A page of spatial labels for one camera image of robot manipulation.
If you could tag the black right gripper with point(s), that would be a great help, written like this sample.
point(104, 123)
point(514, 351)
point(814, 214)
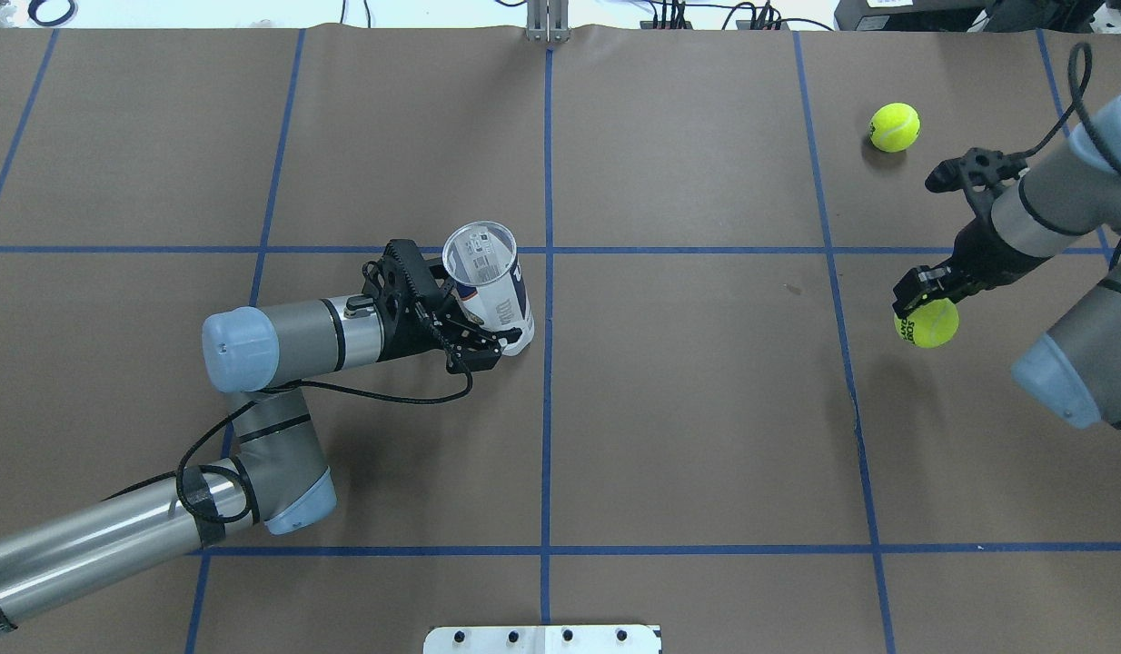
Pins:
point(978, 249)

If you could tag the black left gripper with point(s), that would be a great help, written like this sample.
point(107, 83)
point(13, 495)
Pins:
point(404, 340)

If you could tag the yellow tennis ball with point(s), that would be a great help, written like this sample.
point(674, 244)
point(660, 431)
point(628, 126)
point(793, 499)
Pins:
point(929, 326)
point(894, 127)

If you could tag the tennis ball can holder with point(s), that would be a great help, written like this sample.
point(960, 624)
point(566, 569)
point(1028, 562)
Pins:
point(482, 258)

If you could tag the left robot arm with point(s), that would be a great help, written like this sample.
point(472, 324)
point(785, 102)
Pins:
point(263, 463)

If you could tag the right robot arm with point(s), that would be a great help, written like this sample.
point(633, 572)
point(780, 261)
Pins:
point(1025, 214)

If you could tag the brown paper table cover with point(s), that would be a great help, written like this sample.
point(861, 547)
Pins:
point(715, 429)

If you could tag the blue tape roll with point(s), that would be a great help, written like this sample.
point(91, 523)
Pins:
point(51, 14)

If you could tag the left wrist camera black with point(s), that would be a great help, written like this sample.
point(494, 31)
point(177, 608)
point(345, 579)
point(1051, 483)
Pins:
point(384, 278)

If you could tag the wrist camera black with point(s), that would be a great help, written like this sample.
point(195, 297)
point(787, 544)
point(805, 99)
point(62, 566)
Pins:
point(982, 175)
point(384, 278)

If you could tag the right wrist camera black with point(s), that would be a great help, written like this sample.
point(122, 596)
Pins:
point(982, 175)

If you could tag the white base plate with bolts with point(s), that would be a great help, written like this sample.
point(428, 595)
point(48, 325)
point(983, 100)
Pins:
point(571, 638)

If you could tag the aluminium frame post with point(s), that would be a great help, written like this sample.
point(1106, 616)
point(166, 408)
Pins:
point(547, 22)

